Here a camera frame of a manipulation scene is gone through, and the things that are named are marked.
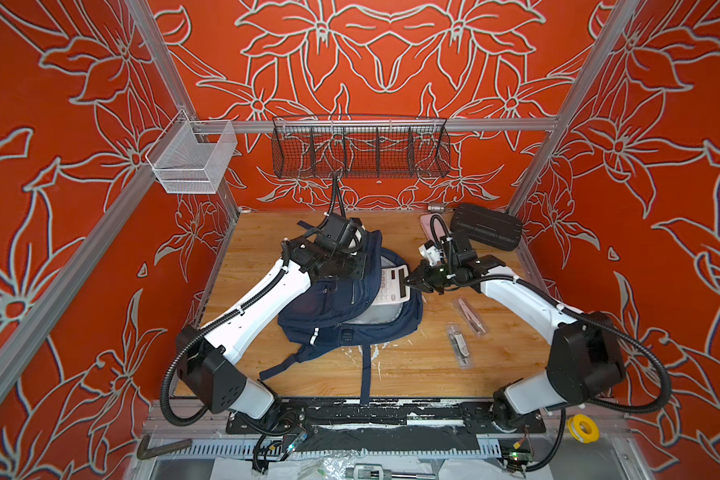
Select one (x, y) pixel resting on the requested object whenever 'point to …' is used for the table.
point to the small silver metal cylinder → (436, 207)
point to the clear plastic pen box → (459, 344)
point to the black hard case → (488, 226)
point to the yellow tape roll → (583, 428)
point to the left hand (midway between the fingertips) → (366, 262)
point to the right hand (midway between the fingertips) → (400, 280)
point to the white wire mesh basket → (191, 156)
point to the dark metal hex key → (144, 452)
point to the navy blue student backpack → (343, 313)
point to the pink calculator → (392, 289)
